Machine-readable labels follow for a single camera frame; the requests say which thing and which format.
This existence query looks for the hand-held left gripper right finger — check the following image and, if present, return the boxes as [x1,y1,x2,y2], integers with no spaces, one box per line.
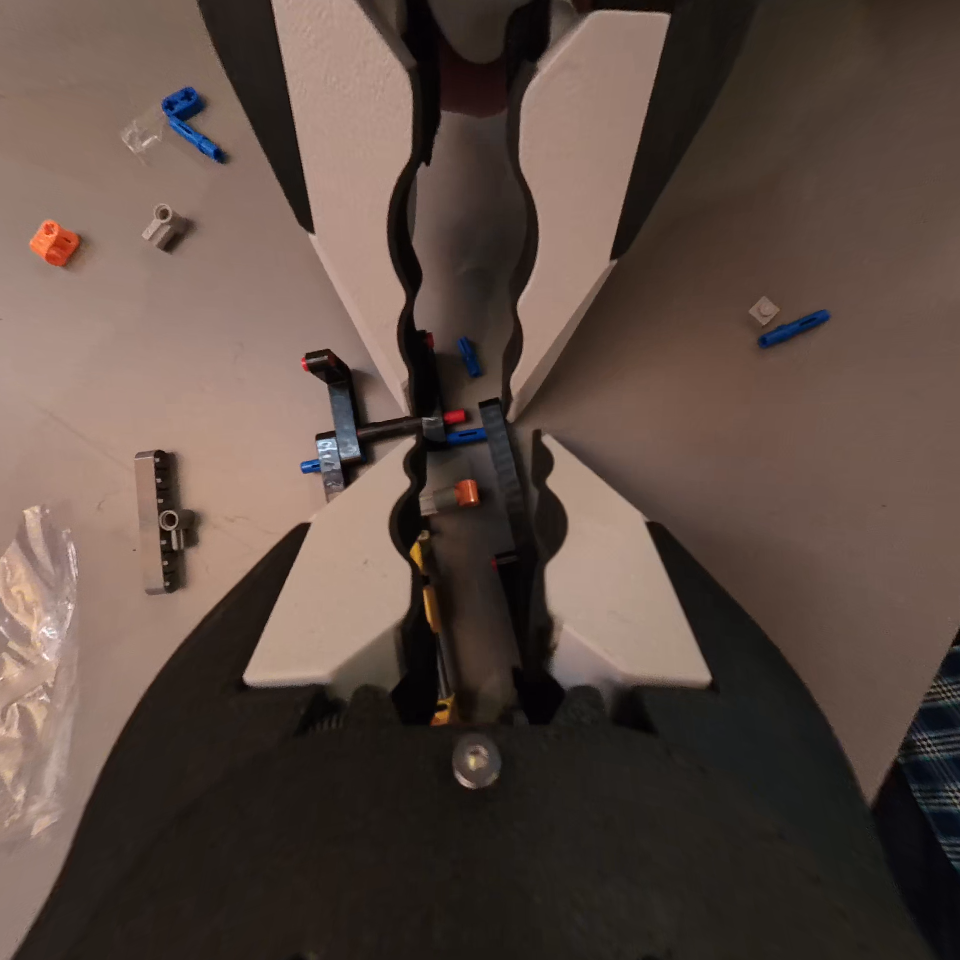
[528,429,715,706]

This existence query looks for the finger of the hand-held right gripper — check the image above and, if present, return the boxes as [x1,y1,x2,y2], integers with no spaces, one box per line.
[270,0,438,400]
[504,9,672,423]

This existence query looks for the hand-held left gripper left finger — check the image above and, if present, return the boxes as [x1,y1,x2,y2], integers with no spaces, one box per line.
[241,438,425,702]

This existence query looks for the lego chassis assembly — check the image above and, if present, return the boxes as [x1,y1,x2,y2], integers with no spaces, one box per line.
[300,330,485,729]

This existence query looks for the long black lego beam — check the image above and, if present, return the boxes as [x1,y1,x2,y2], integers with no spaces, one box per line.
[480,397,541,714]

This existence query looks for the grey lego beam with connector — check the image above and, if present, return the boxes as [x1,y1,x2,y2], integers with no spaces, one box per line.
[135,448,200,596]

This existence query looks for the grey lego connector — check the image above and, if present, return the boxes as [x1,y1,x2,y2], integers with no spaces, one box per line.
[141,203,192,252]

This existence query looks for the small clear lego piece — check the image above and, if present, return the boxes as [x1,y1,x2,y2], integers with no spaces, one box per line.
[120,112,168,162]

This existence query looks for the orange lego connector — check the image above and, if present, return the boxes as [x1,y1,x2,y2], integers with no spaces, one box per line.
[28,219,82,269]

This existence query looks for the person's right hand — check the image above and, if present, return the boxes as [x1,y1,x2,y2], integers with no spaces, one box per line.
[438,57,513,119]

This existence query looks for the clear plastic bag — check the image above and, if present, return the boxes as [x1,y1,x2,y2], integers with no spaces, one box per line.
[0,504,80,845]

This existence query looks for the person's plaid shirt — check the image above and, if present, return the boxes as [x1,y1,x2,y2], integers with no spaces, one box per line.
[896,646,960,871]

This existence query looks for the person's trousers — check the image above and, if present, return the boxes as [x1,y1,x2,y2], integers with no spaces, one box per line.
[870,765,960,960]

